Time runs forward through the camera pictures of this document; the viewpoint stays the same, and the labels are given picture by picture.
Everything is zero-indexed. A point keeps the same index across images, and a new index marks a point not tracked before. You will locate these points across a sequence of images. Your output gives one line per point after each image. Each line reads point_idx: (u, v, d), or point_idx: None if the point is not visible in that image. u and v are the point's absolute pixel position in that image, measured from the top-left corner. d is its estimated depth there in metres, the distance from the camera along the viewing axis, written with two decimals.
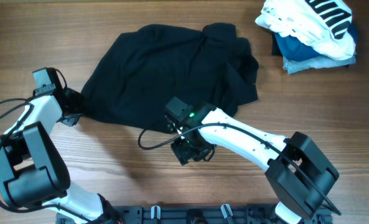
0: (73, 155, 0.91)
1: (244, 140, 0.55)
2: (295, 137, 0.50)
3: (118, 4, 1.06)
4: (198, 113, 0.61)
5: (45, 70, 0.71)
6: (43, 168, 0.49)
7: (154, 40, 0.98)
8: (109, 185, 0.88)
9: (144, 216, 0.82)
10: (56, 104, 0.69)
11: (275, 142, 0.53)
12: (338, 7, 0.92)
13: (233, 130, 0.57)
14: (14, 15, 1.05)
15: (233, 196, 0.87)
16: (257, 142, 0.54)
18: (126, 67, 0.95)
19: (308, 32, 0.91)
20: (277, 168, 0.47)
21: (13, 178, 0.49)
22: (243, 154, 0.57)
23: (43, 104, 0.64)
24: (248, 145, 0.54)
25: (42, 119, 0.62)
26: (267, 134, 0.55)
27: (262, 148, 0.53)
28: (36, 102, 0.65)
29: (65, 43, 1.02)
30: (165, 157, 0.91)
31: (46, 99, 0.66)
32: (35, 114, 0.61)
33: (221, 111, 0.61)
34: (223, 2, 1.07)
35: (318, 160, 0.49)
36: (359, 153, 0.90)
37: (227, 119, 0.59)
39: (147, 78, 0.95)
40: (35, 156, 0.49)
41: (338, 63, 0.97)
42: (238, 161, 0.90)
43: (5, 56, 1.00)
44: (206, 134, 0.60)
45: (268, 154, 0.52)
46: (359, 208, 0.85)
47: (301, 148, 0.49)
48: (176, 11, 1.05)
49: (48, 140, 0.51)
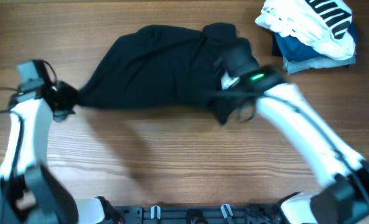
0: (73, 155, 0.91)
1: (319, 142, 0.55)
2: None
3: (119, 4, 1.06)
4: (266, 73, 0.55)
5: (32, 63, 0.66)
6: (52, 214, 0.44)
7: (154, 40, 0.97)
8: (109, 185, 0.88)
9: (144, 216, 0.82)
10: (47, 106, 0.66)
11: (349, 157, 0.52)
12: (338, 7, 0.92)
13: (303, 120, 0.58)
14: (14, 15, 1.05)
15: (233, 196, 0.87)
16: (328, 147, 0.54)
18: (127, 68, 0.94)
19: (308, 32, 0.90)
20: (342, 185, 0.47)
21: (17, 222, 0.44)
22: (304, 150, 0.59)
23: (34, 121, 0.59)
24: (323, 149, 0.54)
25: (37, 136, 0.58)
26: (341, 142, 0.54)
27: (333, 156, 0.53)
28: (26, 112, 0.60)
29: (65, 43, 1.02)
30: (166, 157, 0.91)
31: (35, 110, 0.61)
32: (28, 142, 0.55)
33: (294, 89, 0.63)
34: (223, 2, 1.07)
35: None
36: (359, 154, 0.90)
37: (298, 102, 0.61)
39: (147, 78, 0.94)
40: (42, 202, 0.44)
41: (338, 63, 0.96)
42: (238, 160, 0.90)
43: (5, 56, 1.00)
44: (274, 106, 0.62)
45: (338, 165, 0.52)
46: None
47: None
48: (176, 11, 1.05)
49: (51, 182, 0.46)
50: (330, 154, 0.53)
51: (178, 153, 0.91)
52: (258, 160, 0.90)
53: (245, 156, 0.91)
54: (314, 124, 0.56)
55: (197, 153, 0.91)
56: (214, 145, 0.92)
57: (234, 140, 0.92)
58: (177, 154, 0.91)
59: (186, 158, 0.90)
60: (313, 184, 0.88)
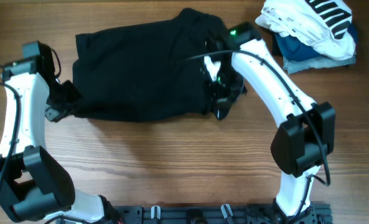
0: (73, 155, 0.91)
1: (274, 85, 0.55)
2: None
3: (119, 4, 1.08)
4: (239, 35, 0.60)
5: (30, 62, 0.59)
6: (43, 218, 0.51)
7: (106, 67, 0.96)
8: (109, 185, 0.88)
9: (144, 216, 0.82)
10: (43, 81, 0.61)
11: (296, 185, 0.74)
12: (338, 7, 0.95)
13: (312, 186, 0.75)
14: (15, 15, 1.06)
15: (233, 196, 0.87)
16: (287, 94, 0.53)
18: (102, 71, 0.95)
19: (308, 31, 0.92)
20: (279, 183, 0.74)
21: (17, 202, 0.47)
22: (259, 88, 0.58)
23: (32, 95, 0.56)
24: (261, 51, 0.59)
25: (37, 129, 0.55)
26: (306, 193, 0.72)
27: (257, 63, 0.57)
28: (20, 84, 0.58)
29: (65, 43, 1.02)
30: (151, 157, 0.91)
31: (31, 81, 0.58)
32: (28, 112, 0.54)
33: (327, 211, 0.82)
34: (223, 1, 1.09)
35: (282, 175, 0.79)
36: (359, 153, 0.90)
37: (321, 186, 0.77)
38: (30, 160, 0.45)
39: (109, 71, 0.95)
40: (37, 180, 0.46)
41: (338, 63, 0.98)
42: (238, 161, 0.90)
43: (5, 56, 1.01)
44: (233, 60, 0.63)
45: (292, 107, 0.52)
46: (359, 208, 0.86)
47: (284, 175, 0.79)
48: (176, 11, 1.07)
49: (51, 165, 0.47)
50: (254, 63, 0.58)
51: (179, 153, 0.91)
52: (259, 160, 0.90)
53: (246, 157, 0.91)
54: (270, 67, 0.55)
55: (196, 153, 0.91)
56: (214, 145, 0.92)
57: (234, 140, 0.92)
58: (178, 154, 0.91)
59: (186, 158, 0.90)
60: (314, 184, 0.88)
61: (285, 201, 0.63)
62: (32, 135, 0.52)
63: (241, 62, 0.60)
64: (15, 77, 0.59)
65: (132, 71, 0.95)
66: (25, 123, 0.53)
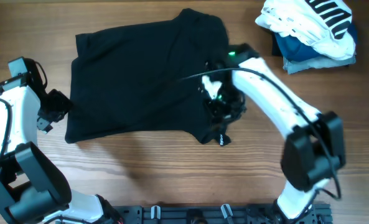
0: (73, 155, 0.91)
1: (276, 98, 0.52)
2: None
3: (119, 4, 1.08)
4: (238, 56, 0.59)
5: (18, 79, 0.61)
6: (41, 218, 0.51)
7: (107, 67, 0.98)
8: (109, 185, 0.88)
9: (144, 216, 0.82)
10: (34, 94, 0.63)
11: None
12: (338, 7, 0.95)
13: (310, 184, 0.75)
14: (15, 15, 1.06)
15: (233, 196, 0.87)
16: (290, 106, 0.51)
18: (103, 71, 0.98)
19: (308, 32, 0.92)
20: None
21: (13, 203, 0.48)
22: (261, 104, 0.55)
23: (22, 104, 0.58)
24: (259, 67, 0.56)
25: (29, 133, 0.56)
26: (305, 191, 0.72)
27: (257, 78, 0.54)
28: (12, 97, 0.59)
29: (65, 43, 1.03)
30: (151, 157, 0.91)
31: (21, 93, 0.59)
32: (18, 118, 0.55)
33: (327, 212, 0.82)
34: (223, 1, 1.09)
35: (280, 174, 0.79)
36: (359, 153, 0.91)
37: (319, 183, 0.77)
38: (22, 155, 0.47)
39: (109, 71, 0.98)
40: (31, 178, 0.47)
41: (338, 63, 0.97)
42: (238, 161, 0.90)
43: (5, 56, 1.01)
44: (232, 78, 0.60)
45: (297, 118, 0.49)
46: (359, 208, 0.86)
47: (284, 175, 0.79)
48: (176, 11, 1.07)
49: (43, 160, 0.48)
50: (256, 78, 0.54)
51: (179, 153, 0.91)
52: (259, 160, 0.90)
53: (246, 157, 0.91)
54: (271, 81, 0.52)
55: (197, 153, 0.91)
56: (213, 145, 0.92)
57: (234, 140, 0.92)
58: (178, 154, 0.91)
59: (186, 158, 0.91)
60: None
61: (288, 205, 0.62)
62: (25, 135, 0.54)
63: (241, 78, 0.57)
64: (5, 93, 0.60)
65: (132, 71, 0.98)
66: (17, 126, 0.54)
